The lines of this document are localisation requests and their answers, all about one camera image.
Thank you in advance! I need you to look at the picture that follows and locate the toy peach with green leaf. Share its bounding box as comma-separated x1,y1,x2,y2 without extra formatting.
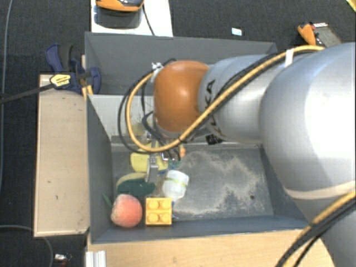
102,193,144,229

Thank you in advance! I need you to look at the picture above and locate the pale grey metal gripper finger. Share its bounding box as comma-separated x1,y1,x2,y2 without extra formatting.
146,156,160,184

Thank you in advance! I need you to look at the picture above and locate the black cylinder on white bracket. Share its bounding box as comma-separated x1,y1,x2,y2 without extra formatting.
206,133,224,146

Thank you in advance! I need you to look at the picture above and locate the grey metal bin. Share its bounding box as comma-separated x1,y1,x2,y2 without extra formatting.
84,31,309,245

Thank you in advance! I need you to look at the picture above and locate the yellow and green sponge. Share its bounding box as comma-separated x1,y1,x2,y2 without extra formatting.
116,172,156,197

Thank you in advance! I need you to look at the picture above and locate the white plastic bottle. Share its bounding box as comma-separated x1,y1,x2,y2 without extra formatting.
161,169,190,202

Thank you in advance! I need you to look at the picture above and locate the pale wood flat board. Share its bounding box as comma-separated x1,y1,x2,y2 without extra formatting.
33,74,91,238

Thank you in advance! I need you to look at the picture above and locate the yellow toy building brick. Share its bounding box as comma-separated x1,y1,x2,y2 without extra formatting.
145,197,174,226

